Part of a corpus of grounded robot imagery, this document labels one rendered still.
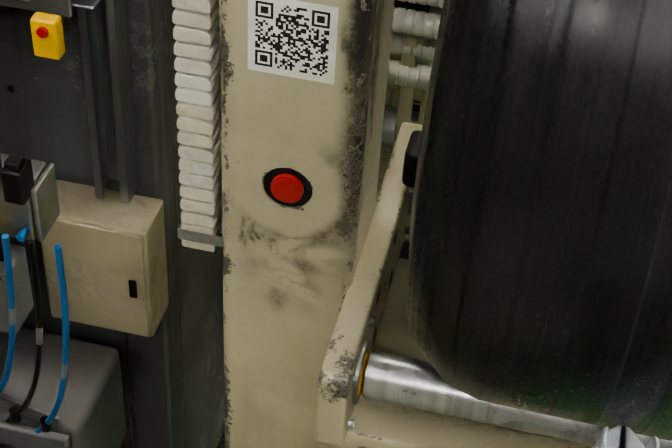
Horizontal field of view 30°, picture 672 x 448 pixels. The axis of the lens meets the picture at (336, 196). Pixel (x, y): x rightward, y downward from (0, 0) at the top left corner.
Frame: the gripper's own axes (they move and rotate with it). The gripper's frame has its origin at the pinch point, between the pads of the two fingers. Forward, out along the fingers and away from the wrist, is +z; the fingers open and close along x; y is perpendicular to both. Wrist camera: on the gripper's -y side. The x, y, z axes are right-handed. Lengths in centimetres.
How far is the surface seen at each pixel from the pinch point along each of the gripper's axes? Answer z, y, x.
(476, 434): 11.2, -15.6, 11.1
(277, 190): 17.7, 3.9, 32.5
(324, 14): 18.2, 22.8, 29.1
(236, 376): 18.2, -23.0, 36.6
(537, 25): 2.7, 34.6, 12.0
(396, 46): 59, -6, 29
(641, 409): -1.2, 6.0, -0.5
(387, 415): 11.2, -15.6, 19.6
